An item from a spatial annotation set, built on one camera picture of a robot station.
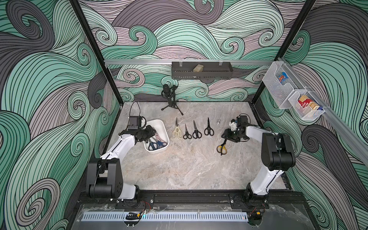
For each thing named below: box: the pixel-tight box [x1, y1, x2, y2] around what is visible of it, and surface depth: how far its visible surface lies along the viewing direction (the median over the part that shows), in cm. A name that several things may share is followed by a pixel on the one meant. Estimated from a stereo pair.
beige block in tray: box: [192, 63, 205, 73], surface depth 93 cm
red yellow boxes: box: [297, 94, 321, 111], surface depth 67 cm
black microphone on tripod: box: [161, 83, 184, 116], surface depth 100 cm
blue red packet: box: [277, 71, 289, 84], surface depth 85 cm
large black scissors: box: [204, 116, 215, 137], surface depth 103 cm
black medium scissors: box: [192, 119, 203, 139], surface depth 103 cm
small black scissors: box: [183, 123, 193, 140], surface depth 102 cm
